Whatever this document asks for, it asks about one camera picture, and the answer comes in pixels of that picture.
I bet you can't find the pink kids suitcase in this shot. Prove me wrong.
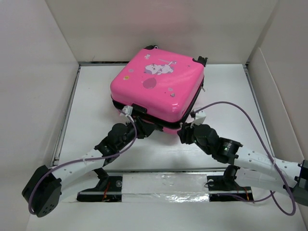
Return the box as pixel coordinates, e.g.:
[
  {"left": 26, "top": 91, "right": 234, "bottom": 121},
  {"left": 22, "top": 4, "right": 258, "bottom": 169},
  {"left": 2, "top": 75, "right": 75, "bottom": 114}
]
[{"left": 110, "top": 45, "right": 207, "bottom": 133}]

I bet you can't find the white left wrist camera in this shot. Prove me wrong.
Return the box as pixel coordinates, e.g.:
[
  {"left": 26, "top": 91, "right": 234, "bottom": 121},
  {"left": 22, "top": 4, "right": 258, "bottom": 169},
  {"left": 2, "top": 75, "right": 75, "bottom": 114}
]
[{"left": 119, "top": 105, "right": 133, "bottom": 121}]

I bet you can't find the metal base rail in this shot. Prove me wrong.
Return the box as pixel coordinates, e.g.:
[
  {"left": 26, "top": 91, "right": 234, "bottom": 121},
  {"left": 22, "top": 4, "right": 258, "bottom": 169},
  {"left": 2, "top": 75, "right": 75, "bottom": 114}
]
[{"left": 77, "top": 172, "right": 254, "bottom": 203}]

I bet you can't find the white side board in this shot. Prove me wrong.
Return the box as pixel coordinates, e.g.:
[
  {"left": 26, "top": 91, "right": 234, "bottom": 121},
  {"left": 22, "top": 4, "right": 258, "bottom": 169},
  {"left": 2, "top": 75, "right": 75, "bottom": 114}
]
[{"left": 248, "top": 48, "right": 307, "bottom": 163}]

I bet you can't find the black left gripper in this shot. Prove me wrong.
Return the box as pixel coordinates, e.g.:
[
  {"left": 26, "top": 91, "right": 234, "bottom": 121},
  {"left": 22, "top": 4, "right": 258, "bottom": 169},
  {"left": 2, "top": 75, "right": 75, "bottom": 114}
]
[{"left": 116, "top": 116, "right": 155, "bottom": 151}]

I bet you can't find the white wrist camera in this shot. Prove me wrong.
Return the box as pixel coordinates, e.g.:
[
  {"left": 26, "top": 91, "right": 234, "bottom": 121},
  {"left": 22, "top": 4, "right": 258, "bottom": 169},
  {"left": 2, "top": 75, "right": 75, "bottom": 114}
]
[
  {"left": 190, "top": 107, "right": 206, "bottom": 128},
  {"left": 119, "top": 105, "right": 133, "bottom": 121}
]

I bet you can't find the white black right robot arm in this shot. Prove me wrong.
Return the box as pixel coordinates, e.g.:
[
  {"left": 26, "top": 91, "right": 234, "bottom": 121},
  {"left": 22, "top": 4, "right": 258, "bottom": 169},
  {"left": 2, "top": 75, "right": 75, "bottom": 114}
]
[{"left": 177, "top": 123, "right": 308, "bottom": 206}]

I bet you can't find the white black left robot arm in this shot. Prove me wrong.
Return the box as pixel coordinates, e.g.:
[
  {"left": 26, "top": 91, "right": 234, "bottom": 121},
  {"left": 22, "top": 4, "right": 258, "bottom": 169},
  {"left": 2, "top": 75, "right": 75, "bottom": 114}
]
[{"left": 22, "top": 116, "right": 157, "bottom": 218}]

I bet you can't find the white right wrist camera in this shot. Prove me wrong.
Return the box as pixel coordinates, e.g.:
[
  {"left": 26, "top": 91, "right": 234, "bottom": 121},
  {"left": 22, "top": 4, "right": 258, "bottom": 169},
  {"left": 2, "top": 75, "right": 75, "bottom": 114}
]
[{"left": 190, "top": 107, "right": 206, "bottom": 128}]

